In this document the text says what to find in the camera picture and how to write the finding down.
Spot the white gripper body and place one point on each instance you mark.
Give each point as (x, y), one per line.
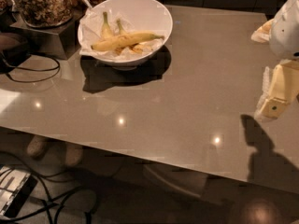
(286, 32)

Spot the left beige shoe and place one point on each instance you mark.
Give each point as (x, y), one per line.
(37, 147)

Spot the yellow banana underneath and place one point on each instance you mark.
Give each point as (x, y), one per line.
(135, 48)

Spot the glass jar of nuts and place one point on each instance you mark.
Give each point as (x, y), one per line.
(44, 13)

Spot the right beige shoe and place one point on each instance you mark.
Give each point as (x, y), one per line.
(73, 154)

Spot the dark metal stand box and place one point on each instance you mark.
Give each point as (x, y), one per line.
(59, 42)

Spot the white paper napkin in bowl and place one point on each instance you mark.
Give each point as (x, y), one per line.
(89, 32)

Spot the yellow banana left stem up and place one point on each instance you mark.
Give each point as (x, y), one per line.
(106, 31)

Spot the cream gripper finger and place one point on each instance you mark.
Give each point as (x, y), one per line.
(280, 87)
(262, 34)

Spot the beige shoe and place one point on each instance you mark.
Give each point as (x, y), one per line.
(73, 154)
(37, 147)

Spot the silver device on floor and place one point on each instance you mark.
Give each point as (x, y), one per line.
(15, 187)

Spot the yellow banana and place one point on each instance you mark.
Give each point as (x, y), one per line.
(121, 41)

